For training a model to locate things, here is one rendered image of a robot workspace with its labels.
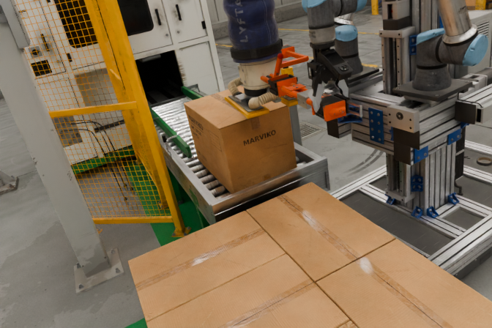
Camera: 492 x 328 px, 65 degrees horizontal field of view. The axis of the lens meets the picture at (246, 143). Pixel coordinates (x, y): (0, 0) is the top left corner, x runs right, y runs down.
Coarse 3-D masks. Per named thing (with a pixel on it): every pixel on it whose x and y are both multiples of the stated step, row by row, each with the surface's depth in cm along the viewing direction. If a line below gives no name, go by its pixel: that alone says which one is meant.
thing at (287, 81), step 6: (270, 78) 154; (276, 78) 154; (282, 78) 154; (288, 78) 148; (294, 78) 149; (270, 84) 152; (276, 84) 148; (282, 84) 148; (288, 84) 149; (270, 90) 154; (276, 90) 150; (294, 90) 150
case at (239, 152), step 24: (216, 96) 241; (192, 120) 234; (216, 120) 201; (240, 120) 194; (264, 120) 199; (288, 120) 206; (216, 144) 203; (240, 144) 197; (264, 144) 204; (288, 144) 210; (216, 168) 220; (240, 168) 202; (264, 168) 208; (288, 168) 215
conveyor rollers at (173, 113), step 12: (156, 108) 388; (168, 108) 376; (180, 108) 371; (168, 120) 343; (180, 120) 338; (180, 132) 312; (192, 144) 282; (180, 156) 269; (192, 168) 246; (204, 168) 248; (204, 180) 231; (216, 180) 226; (216, 192) 215; (228, 192) 211
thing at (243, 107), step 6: (228, 96) 188; (234, 96) 186; (228, 102) 185; (234, 102) 178; (240, 102) 175; (246, 102) 170; (240, 108) 170; (246, 108) 167; (258, 108) 164; (264, 108) 164; (246, 114) 162; (252, 114) 161; (258, 114) 162
